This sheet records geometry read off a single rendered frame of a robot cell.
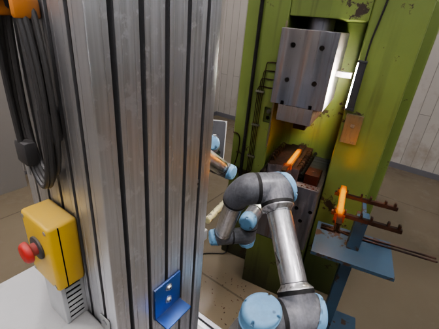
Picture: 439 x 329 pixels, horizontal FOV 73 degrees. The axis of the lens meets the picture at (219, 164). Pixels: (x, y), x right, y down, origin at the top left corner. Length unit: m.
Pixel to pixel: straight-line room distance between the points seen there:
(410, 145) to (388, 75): 3.28
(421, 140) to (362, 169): 3.11
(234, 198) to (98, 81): 0.75
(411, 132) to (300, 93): 3.40
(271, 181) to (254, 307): 0.40
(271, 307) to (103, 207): 0.63
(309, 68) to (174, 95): 1.30
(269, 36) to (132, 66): 1.55
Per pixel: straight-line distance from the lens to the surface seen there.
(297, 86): 1.74
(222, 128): 1.89
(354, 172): 1.97
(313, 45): 1.71
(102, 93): 0.40
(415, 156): 5.09
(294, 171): 1.88
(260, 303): 0.95
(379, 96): 1.84
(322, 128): 2.26
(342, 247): 1.80
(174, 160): 0.52
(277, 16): 1.91
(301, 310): 0.99
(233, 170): 1.41
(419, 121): 4.96
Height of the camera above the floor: 1.77
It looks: 26 degrees down
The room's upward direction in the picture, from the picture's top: 5 degrees clockwise
